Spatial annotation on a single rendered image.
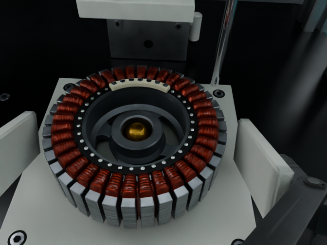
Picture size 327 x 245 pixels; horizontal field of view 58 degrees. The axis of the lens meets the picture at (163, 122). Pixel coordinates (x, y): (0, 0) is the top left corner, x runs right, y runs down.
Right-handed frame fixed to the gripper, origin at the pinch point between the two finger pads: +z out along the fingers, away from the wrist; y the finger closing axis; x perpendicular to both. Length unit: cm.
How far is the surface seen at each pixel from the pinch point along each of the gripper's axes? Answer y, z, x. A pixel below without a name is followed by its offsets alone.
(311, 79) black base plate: 15.9, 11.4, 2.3
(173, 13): 1.9, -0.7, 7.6
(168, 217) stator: 2.1, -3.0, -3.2
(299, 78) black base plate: 14.7, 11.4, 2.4
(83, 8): -2.7, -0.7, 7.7
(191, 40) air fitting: 4.3, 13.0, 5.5
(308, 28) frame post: 18.0, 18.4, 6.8
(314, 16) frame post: 18.0, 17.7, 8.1
